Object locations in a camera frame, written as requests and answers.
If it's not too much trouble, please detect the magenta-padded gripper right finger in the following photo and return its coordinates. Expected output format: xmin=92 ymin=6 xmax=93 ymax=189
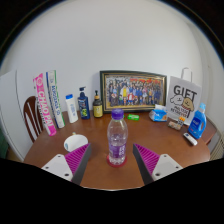
xmin=132 ymin=143 xmax=184 ymax=186

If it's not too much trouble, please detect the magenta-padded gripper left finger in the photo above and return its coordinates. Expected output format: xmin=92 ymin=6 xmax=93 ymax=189
xmin=40 ymin=143 xmax=93 ymax=185

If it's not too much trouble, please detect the clear purple-capped water bottle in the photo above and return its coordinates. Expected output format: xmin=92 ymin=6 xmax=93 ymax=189
xmin=106 ymin=108 xmax=129 ymax=167

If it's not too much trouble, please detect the white and blue paper cup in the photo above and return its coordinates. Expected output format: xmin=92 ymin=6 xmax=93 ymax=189
xmin=63 ymin=132 xmax=90 ymax=153

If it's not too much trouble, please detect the small green packet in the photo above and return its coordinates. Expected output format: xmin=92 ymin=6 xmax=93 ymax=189
xmin=127 ymin=113 xmax=141 ymax=121

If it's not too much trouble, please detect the small snack box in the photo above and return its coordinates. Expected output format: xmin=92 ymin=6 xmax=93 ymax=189
xmin=167 ymin=116 xmax=187 ymax=131

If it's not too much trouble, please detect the blue tissue pack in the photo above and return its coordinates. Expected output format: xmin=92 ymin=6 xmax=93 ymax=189
xmin=148 ymin=104 xmax=169 ymax=123

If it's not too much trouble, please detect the white remote control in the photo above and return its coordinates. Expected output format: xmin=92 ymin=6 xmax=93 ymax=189
xmin=182 ymin=132 xmax=199 ymax=147

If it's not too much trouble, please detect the white bottle with blue cap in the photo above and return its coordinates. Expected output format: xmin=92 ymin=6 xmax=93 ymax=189
xmin=65 ymin=93 xmax=80 ymax=124

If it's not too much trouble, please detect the dark blue pump bottle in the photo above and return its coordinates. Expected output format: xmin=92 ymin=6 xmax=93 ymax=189
xmin=77 ymin=86 xmax=91 ymax=120

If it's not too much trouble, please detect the amber pump bottle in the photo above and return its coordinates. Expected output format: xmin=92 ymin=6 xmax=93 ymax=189
xmin=92 ymin=90 xmax=104 ymax=119

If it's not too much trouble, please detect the pink and white tube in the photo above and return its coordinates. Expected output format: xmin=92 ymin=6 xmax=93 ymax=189
xmin=32 ymin=72 xmax=58 ymax=137

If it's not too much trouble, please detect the blue detergent bottle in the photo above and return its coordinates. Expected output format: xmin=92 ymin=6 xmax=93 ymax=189
xmin=187 ymin=102 xmax=208 ymax=140

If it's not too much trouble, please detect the brown wooden chair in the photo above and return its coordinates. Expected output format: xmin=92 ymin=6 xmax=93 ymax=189
xmin=23 ymin=95 xmax=44 ymax=144

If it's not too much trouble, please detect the green and white tube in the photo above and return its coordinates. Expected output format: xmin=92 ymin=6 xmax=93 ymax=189
xmin=45 ymin=69 xmax=66 ymax=129

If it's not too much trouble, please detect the framed group photo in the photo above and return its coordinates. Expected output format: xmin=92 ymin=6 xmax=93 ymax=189
xmin=99 ymin=69 xmax=168 ymax=114

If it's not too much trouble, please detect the white paper gift bag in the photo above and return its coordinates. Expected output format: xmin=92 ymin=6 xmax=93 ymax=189
xmin=165 ymin=67 xmax=203 ymax=127

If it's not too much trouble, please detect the white radiator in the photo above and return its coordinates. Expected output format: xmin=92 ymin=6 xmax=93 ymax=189
xmin=209 ymin=131 xmax=224 ymax=161

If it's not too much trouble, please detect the white cabinet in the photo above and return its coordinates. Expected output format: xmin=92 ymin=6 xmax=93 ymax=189
xmin=0 ymin=69 xmax=34 ymax=161

